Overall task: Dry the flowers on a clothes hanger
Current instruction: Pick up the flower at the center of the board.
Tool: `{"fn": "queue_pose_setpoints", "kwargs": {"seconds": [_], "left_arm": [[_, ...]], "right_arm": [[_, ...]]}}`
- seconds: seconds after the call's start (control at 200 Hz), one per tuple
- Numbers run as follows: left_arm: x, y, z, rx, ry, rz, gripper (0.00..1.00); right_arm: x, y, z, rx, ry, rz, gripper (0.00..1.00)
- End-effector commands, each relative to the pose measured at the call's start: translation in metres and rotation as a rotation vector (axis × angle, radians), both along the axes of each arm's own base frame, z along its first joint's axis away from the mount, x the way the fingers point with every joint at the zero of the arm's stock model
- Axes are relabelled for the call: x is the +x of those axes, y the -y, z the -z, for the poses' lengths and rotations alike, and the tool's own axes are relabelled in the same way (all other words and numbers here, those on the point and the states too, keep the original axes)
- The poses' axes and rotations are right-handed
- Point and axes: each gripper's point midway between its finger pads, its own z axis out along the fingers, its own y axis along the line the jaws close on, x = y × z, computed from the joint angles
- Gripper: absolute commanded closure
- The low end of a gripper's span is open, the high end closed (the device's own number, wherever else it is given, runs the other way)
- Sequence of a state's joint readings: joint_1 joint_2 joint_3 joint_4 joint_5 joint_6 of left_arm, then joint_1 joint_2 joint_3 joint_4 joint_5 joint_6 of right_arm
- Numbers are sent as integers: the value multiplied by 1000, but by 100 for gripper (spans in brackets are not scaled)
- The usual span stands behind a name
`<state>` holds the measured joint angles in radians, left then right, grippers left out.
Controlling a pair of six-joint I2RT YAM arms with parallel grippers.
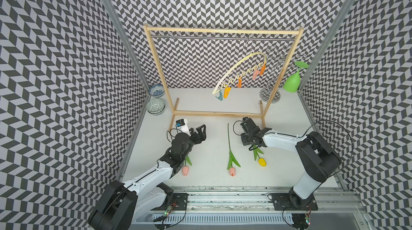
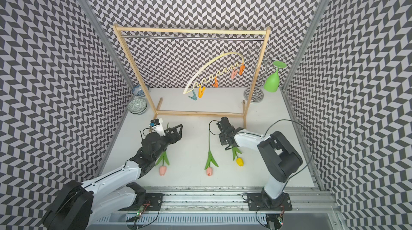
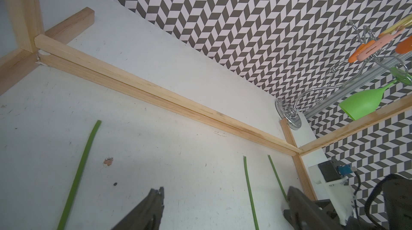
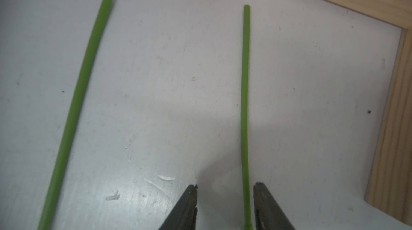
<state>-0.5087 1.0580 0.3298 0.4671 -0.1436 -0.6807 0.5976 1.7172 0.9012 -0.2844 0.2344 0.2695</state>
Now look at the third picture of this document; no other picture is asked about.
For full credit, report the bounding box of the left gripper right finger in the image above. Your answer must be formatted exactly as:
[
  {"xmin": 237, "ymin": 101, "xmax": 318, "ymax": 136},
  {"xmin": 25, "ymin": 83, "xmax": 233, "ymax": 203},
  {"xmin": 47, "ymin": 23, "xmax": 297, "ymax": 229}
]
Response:
[{"xmin": 283, "ymin": 187, "xmax": 341, "ymax": 230}]

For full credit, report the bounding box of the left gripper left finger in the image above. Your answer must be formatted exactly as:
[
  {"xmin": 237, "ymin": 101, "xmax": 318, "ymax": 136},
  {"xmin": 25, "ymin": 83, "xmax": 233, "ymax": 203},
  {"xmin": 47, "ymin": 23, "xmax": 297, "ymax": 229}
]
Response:
[{"xmin": 112, "ymin": 187, "xmax": 165, "ymax": 230}]

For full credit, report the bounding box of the yellow tulip flower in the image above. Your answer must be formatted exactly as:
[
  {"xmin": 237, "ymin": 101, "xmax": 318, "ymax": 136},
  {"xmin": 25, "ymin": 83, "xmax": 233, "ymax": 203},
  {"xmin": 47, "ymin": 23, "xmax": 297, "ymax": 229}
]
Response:
[{"xmin": 268, "ymin": 155, "xmax": 289, "ymax": 203}]

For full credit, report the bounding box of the pink tulip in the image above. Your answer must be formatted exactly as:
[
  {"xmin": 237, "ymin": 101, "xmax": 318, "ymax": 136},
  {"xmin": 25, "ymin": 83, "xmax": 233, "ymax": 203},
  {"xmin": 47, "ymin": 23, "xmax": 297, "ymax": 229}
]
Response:
[
  {"xmin": 243, "ymin": 156, "xmax": 259, "ymax": 230},
  {"xmin": 57, "ymin": 120, "xmax": 102, "ymax": 230}
]

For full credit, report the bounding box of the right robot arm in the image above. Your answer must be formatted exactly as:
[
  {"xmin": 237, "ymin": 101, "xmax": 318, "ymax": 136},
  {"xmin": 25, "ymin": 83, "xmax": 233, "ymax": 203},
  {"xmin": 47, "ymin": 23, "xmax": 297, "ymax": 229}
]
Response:
[{"xmin": 344, "ymin": 174, "xmax": 412, "ymax": 230}]

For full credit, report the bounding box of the orange clothes peg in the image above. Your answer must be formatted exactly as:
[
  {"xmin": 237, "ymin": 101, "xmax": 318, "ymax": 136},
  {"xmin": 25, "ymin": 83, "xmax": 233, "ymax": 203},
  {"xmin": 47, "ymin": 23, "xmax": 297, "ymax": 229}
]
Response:
[
  {"xmin": 348, "ymin": 40, "xmax": 376, "ymax": 63},
  {"xmin": 395, "ymin": 36, "xmax": 412, "ymax": 55}
]

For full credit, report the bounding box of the pink clothes peg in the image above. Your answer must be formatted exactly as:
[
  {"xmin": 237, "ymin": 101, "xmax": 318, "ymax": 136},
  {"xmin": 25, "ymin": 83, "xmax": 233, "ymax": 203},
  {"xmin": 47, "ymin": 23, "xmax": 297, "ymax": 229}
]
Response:
[{"xmin": 359, "ymin": 26, "xmax": 406, "ymax": 60}]

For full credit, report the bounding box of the orange clothes peg middle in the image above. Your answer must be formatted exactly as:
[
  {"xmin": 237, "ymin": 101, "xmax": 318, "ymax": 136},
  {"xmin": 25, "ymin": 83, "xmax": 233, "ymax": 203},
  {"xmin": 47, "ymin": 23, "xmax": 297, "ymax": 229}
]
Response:
[{"xmin": 395, "ymin": 36, "xmax": 412, "ymax": 55}]

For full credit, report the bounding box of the green plastic wine glass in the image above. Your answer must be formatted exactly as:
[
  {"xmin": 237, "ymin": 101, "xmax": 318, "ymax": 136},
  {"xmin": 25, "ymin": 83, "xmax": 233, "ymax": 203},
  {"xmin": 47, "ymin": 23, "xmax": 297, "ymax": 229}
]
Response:
[{"xmin": 339, "ymin": 67, "xmax": 412, "ymax": 120}]

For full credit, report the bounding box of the chrome glass holder stand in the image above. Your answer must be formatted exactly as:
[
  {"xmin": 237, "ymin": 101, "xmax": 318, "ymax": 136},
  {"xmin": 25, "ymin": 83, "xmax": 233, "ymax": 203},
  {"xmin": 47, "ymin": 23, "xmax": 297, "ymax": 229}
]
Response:
[{"xmin": 275, "ymin": 21, "xmax": 411, "ymax": 130}]

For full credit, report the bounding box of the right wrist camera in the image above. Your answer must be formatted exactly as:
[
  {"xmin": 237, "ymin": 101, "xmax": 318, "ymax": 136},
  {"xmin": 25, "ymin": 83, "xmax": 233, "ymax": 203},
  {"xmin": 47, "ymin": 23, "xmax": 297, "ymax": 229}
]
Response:
[{"xmin": 309, "ymin": 160, "xmax": 355, "ymax": 226}]

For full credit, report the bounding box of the wooden clothes rack frame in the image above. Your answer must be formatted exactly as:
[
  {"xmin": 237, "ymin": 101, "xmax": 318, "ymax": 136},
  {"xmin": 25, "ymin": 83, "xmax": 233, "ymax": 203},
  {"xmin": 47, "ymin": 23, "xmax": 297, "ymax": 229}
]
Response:
[{"xmin": 1, "ymin": 0, "xmax": 412, "ymax": 200}]

